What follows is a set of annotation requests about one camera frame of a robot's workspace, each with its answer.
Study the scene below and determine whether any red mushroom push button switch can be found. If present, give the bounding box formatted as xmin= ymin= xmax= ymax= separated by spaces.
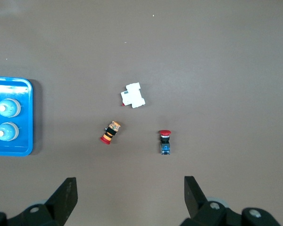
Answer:
xmin=158 ymin=129 xmax=172 ymax=155

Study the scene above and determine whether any blue plastic tray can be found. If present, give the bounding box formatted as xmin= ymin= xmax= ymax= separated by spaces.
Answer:
xmin=0 ymin=76 xmax=33 ymax=157

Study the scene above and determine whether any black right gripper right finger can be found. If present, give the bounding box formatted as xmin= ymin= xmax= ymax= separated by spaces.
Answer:
xmin=180 ymin=176 xmax=279 ymax=226

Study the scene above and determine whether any orange yellow emergency stop button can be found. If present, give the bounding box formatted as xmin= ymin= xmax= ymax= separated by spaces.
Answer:
xmin=100 ymin=121 xmax=121 ymax=145

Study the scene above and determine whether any light blue service bell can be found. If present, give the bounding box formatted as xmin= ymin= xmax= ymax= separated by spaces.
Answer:
xmin=0 ymin=98 xmax=22 ymax=118
xmin=0 ymin=121 xmax=20 ymax=142

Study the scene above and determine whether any white circuit breaker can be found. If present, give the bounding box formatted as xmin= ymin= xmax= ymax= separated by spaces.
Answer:
xmin=120 ymin=82 xmax=146 ymax=109

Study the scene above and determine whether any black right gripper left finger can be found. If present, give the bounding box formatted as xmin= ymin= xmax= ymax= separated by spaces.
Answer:
xmin=0 ymin=177 xmax=79 ymax=226

